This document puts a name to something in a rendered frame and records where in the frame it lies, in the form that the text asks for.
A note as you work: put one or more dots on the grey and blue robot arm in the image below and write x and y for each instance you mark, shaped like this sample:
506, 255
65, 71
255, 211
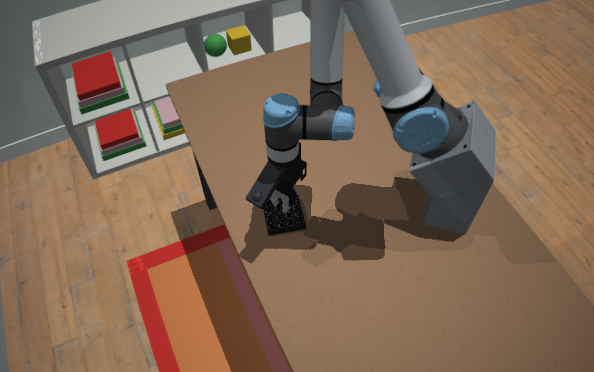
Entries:
410, 101

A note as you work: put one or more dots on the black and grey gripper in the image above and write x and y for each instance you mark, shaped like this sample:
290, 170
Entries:
288, 193

